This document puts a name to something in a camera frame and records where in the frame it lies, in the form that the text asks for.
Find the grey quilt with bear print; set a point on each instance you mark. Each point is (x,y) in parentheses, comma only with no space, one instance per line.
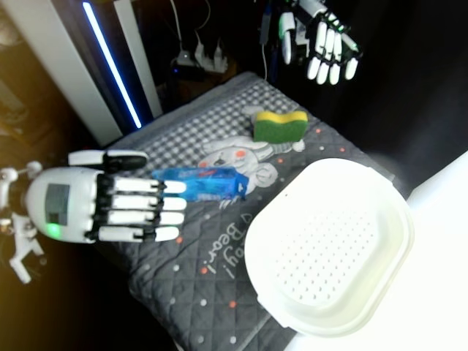
(183,292)

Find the white plastic basin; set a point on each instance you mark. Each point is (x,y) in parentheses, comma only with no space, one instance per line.
(329,248)

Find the black adapter with white cap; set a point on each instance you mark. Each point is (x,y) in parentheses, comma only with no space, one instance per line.
(184,67)

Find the white column with blue light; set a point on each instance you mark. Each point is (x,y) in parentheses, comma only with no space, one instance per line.
(55,55)

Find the yellow and green sponge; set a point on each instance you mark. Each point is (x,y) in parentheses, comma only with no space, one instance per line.
(279,128)

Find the white power strip with plugs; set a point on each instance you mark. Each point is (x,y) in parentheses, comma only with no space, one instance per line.
(212,56)

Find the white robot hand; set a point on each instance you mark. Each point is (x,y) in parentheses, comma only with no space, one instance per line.
(69,190)
(329,47)

